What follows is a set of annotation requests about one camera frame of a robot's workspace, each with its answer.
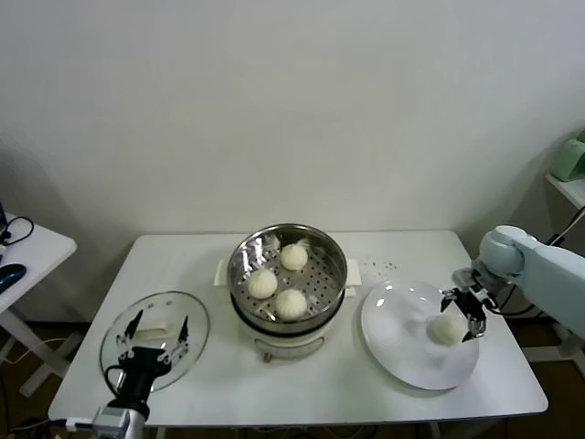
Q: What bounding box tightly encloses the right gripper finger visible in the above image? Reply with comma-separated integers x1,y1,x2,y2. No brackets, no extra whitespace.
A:
461,315,486,344
439,288,461,315

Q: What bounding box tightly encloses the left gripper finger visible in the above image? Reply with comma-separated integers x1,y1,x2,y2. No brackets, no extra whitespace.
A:
158,314,191,365
115,309,145,362

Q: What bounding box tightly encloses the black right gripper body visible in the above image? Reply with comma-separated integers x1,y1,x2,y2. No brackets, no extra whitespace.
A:
452,285,488,324

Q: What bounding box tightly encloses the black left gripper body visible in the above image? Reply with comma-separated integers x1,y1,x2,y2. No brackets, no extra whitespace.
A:
106,347,173,411

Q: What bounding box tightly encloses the white steamed baozi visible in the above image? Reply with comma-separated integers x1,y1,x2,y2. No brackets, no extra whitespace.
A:
273,288,308,321
280,243,309,272
248,269,279,301
427,316,465,347

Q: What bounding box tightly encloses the stainless steel steamer basket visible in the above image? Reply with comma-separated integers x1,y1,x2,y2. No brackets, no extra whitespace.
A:
227,222,348,324

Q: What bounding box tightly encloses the round glass pot lid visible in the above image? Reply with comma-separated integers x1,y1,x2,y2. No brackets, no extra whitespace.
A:
99,291,211,394

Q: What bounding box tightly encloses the round white plate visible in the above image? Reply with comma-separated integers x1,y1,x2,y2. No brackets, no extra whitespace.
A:
360,279,480,391

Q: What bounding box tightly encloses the cream electric cooker base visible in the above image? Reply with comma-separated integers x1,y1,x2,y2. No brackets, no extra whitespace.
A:
213,258,362,365

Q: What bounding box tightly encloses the white side table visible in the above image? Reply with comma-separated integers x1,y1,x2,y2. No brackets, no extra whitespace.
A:
0,223,78,399

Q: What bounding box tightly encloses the blue computer mouse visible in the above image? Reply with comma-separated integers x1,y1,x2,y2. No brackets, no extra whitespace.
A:
0,263,27,289

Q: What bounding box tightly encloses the white shelf table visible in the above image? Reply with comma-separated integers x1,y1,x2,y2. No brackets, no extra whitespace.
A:
520,171,585,362

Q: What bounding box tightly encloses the pale green appliance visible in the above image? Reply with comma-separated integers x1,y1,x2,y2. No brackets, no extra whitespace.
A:
550,129,585,183

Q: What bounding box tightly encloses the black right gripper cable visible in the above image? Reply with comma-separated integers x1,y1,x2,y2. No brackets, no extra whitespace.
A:
484,283,536,316

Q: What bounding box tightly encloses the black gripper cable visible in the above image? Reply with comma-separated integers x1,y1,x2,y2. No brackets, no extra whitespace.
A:
484,283,536,316
104,365,127,395

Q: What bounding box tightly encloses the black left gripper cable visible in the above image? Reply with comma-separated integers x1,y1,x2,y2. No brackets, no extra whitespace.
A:
104,365,127,395

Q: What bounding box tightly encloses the white floor cable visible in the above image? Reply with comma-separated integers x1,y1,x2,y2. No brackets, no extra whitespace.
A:
0,337,69,365

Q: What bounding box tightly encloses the black power adapter cable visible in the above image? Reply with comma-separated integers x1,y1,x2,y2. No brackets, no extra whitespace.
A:
497,232,566,319

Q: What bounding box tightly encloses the black looped cable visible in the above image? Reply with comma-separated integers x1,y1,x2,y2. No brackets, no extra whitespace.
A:
0,215,36,251

